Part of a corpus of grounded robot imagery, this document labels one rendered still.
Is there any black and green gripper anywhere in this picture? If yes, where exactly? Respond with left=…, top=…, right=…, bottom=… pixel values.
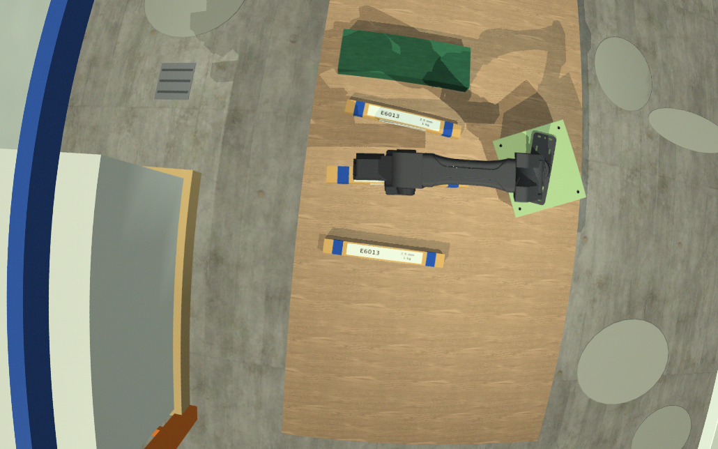
left=385, top=150, right=399, bottom=195

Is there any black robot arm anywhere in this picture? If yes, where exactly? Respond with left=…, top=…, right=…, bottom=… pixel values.
left=353, top=132, right=556, bottom=205

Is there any tan welding electrode pack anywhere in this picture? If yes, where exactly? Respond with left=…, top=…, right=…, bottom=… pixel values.
left=344, top=99, right=461, bottom=139
left=323, top=238, right=445, bottom=268
left=326, top=166, right=468, bottom=188

